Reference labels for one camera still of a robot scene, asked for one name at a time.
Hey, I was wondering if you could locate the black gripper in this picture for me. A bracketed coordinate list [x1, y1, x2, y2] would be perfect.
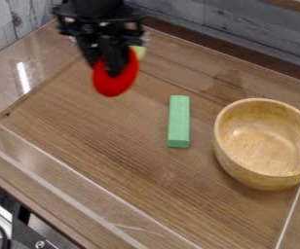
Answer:
[53, 0, 150, 78]

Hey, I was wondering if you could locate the green rectangular block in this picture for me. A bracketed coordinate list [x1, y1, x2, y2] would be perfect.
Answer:
[168, 95, 190, 148]

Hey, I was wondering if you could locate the wooden bowl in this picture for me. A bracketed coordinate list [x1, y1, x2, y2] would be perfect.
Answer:
[214, 98, 300, 191]

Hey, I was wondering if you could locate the clear acrylic wall panel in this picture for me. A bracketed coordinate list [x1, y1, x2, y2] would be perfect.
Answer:
[0, 125, 202, 249]

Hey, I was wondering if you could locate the black table frame bracket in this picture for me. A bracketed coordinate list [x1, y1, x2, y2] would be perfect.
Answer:
[11, 203, 74, 249]

